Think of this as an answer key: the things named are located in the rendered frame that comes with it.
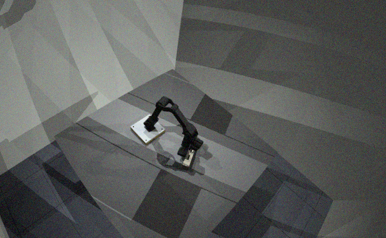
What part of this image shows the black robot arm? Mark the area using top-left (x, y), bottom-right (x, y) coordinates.
top-left (144, 96), bottom-right (203, 151)

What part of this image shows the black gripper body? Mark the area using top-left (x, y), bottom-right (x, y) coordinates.
top-left (177, 140), bottom-right (191, 157)

